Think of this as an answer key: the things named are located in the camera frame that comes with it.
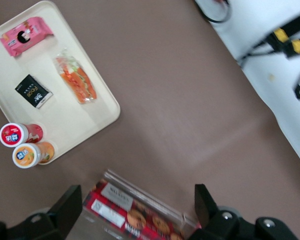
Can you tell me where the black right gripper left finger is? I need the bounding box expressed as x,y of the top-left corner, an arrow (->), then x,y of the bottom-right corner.
46,184 -> 84,240

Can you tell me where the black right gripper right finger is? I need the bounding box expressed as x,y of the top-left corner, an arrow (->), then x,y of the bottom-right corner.
194,183 -> 220,230

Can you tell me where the triangle sandwich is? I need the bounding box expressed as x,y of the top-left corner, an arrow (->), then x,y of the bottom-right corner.
55,48 -> 99,106

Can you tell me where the beige plastic tray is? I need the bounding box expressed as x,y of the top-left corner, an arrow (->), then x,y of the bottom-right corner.
0,0 -> 122,166

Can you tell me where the clear acrylic stepped stand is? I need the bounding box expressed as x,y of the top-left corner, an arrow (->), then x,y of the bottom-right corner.
72,168 -> 204,240

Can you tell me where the red plaid cookie box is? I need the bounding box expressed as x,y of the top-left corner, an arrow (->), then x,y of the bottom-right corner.
81,179 -> 189,240

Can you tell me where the orange lidded snack cup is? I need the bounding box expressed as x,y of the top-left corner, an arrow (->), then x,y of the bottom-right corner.
11,141 -> 56,170

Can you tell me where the red lidded snack cup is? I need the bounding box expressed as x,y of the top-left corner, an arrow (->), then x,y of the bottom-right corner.
0,122 -> 44,149

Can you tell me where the black snack packet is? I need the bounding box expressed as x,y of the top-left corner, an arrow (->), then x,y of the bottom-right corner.
14,73 -> 54,110

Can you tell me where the pink wafer packet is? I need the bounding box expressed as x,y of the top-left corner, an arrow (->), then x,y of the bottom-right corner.
0,16 -> 54,58

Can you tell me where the black floor cable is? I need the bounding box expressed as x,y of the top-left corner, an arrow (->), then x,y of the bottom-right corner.
194,0 -> 234,24

